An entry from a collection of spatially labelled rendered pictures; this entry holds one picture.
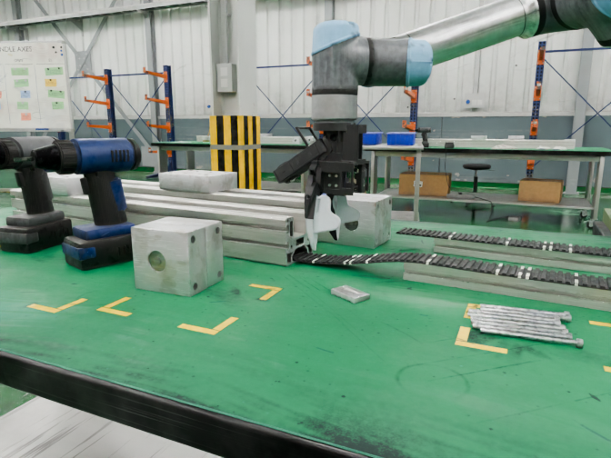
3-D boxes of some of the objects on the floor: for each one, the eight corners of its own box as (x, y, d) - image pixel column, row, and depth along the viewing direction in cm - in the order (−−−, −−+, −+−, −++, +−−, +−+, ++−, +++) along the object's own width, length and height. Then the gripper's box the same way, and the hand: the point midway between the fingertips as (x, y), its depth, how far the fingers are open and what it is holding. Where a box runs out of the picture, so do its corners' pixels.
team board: (-50, 214, 568) (-78, 38, 526) (-19, 206, 616) (-43, 45, 575) (72, 214, 557) (54, 36, 515) (94, 208, 605) (78, 44, 564)
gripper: (345, 122, 71) (342, 259, 75) (377, 123, 83) (374, 241, 87) (294, 122, 75) (295, 253, 79) (333, 123, 87) (331, 235, 91)
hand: (322, 238), depth 85 cm, fingers open, 8 cm apart
